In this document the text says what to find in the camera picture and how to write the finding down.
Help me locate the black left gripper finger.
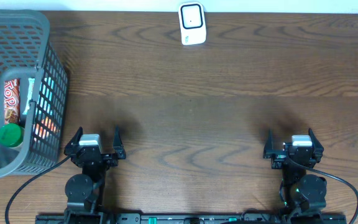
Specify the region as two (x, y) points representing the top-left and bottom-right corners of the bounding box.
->
(112, 126), (126, 159)
(64, 127), (83, 156)

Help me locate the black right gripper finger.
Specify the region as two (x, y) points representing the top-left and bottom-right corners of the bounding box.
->
(263, 129), (274, 159)
(308, 128), (324, 162)

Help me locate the orange tissue pack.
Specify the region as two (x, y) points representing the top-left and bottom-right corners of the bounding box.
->
(33, 117), (58, 142)

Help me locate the teal wet wipes pack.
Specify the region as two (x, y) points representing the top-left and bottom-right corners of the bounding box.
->
(22, 77), (54, 115)

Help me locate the green lid jar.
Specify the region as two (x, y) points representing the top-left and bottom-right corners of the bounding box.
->
(0, 123), (24, 148)

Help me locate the red Top chocolate bar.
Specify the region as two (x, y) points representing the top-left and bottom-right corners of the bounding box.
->
(4, 78), (20, 124)

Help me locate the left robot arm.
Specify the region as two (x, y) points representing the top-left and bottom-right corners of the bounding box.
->
(63, 128), (126, 223)

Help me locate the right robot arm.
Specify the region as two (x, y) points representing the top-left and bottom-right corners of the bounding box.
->
(263, 129), (327, 223)

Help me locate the white barcode scanner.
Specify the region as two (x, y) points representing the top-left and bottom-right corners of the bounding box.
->
(178, 2), (206, 45)

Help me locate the grey plastic mesh basket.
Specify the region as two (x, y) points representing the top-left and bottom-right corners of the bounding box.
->
(0, 10), (68, 178)

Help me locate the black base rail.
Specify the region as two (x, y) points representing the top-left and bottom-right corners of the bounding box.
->
(35, 212), (347, 224)

